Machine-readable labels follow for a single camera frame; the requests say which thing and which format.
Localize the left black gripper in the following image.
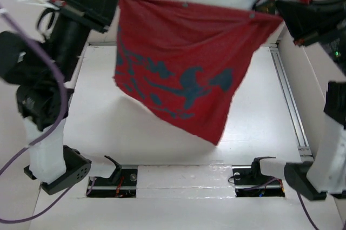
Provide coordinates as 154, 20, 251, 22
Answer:
43, 0, 122, 80

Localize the red cartoon print pillowcase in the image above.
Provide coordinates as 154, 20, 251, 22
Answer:
114, 0, 282, 145

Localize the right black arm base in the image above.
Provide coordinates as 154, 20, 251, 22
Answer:
228, 156, 285, 198

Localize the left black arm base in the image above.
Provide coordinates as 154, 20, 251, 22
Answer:
85, 155, 138, 199

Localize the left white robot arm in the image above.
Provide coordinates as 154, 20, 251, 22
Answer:
1, 0, 118, 195

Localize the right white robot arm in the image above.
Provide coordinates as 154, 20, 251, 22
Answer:
253, 0, 345, 201

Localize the white taped foam block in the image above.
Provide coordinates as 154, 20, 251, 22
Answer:
136, 165, 235, 199

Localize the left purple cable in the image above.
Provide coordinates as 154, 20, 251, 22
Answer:
0, 0, 95, 224

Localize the aluminium rail right side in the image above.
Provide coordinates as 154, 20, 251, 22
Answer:
269, 44, 314, 162

